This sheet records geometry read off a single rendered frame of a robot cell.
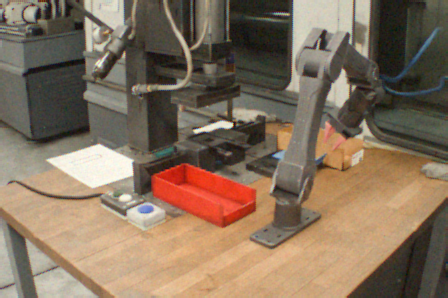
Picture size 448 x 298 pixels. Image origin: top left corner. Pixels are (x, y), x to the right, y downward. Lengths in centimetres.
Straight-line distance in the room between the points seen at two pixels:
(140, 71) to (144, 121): 16
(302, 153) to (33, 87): 356
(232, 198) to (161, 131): 45
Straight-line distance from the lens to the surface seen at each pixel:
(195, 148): 143
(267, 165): 149
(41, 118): 455
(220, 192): 133
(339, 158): 153
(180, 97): 141
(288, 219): 115
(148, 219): 119
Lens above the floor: 148
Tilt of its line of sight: 20 degrees down
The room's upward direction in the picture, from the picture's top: straight up
